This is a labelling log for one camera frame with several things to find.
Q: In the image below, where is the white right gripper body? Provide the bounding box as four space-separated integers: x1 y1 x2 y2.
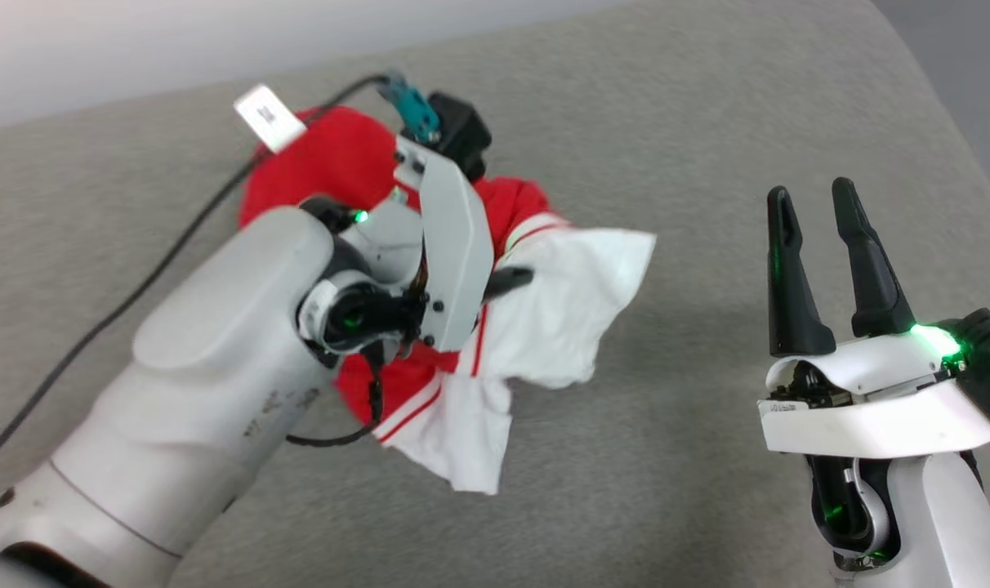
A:
757 325 990 459

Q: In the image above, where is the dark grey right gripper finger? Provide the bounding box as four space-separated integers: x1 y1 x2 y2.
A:
766 185 837 359
831 176 917 338

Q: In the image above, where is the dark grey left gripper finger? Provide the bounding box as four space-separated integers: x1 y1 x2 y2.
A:
482 267 536 305

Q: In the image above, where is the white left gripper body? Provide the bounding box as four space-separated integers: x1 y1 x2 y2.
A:
393 135 497 353

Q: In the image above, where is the red and white garment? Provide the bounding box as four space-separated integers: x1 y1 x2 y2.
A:
239 105 658 497

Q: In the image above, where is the grey fabric sofa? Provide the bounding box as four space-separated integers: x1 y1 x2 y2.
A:
0 0 990 588

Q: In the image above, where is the teal cable connector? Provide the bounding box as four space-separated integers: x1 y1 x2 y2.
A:
377 73 442 145

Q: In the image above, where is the white cable label tag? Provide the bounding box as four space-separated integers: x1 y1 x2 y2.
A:
233 83 309 154

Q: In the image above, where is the long black camera cable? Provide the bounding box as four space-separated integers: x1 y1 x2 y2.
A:
0 73 391 484

